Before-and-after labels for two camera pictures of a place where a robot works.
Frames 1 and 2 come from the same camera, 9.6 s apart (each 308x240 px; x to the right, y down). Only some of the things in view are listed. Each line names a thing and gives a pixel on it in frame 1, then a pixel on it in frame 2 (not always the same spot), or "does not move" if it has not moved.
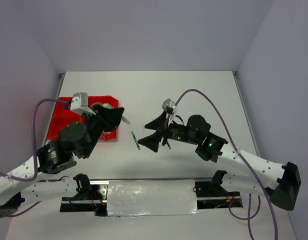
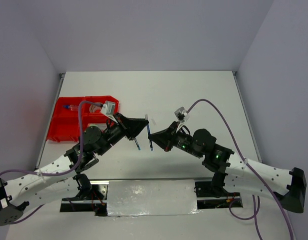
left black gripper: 114,115 to 130,127
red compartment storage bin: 64,116 does not move
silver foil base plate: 148,197 does not move
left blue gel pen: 136,140 does not move
